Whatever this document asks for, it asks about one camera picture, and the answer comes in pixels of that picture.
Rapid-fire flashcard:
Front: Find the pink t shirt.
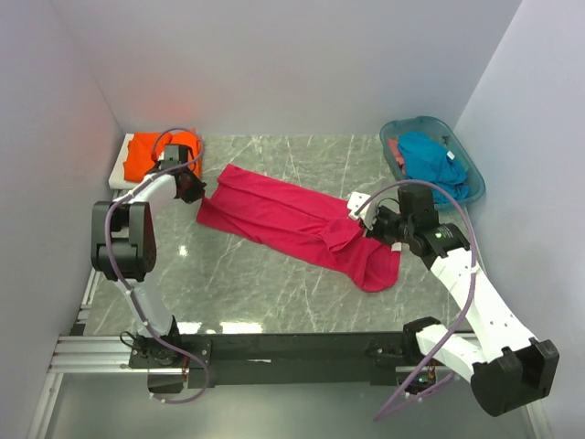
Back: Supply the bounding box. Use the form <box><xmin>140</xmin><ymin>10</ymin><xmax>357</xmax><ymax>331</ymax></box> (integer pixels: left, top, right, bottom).
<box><xmin>197</xmin><ymin>165</ymin><xmax>400</xmax><ymax>293</ymax></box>

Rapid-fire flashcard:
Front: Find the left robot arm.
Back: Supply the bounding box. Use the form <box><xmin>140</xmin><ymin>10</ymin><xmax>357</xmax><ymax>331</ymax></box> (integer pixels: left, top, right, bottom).
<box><xmin>90</xmin><ymin>144</ymin><xmax>206</xmax><ymax>368</ymax></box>

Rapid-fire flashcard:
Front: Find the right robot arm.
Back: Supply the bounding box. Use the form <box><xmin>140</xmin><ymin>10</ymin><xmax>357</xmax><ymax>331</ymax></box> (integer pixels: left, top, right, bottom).
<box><xmin>347</xmin><ymin>180</ymin><xmax>559</xmax><ymax>420</ymax></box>

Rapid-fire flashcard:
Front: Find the orange folded t shirt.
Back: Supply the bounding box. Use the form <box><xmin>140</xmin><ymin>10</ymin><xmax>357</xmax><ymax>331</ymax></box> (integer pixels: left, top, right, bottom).
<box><xmin>123</xmin><ymin>131</ymin><xmax>202</xmax><ymax>183</ymax></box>

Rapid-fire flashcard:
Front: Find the white foam pad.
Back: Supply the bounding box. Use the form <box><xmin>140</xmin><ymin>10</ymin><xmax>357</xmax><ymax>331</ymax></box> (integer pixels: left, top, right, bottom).
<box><xmin>108</xmin><ymin>134</ymin><xmax>137</xmax><ymax>190</ymax></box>

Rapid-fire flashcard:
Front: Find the blue t shirt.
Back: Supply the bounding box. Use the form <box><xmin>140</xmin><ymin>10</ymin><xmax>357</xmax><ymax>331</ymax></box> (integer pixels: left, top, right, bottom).
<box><xmin>399</xmin><ymin>132</ymin><xmax>470</xmax><ymax>201</ymax></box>

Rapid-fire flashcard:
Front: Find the salmon t shirt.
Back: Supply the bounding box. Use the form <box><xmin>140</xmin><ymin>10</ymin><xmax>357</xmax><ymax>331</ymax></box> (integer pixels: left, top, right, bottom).
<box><xmin>388</xmin><ymin>139</ymin><xmax>405</xmax><ymax>174</ymax></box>

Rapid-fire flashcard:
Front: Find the teal plastic basket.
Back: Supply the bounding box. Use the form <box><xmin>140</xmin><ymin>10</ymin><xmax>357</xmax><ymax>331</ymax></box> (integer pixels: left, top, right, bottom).
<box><xmin>379</xmin><ymin>116</ymin><xmax>485</xmax><ymax>210</ymax></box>

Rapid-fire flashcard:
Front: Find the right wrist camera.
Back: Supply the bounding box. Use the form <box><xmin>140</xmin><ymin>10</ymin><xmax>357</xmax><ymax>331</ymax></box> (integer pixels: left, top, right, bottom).
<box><xmin>346</xmin><ymin>191</ymin><xmax>378</xmax><ymax>230</ymax></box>

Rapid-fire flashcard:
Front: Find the aluminium frame rail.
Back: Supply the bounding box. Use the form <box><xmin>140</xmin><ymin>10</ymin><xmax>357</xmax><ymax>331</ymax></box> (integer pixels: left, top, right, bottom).
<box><xmin>25</xmin><ymin>191</ymin><xmax>138</xmax><ymax>439</ymax></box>

